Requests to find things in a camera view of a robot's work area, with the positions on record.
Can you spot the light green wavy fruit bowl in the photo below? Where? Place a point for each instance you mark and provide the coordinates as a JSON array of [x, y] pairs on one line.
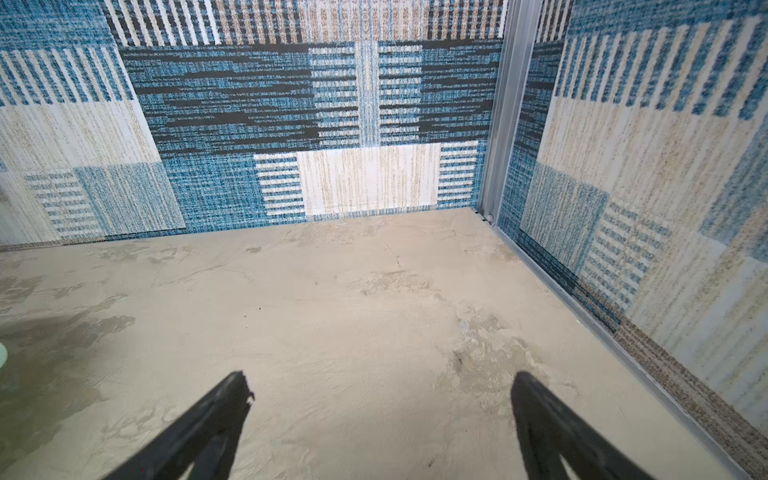
[[3, 355]]

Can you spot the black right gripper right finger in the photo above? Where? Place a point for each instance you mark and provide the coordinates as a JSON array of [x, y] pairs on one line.
[[554, 440]]

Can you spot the aluminium corner post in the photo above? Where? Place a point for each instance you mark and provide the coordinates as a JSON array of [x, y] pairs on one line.
[[519, 31]]

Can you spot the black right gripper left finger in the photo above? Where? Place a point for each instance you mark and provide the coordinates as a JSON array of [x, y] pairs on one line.
[[201, 443]]

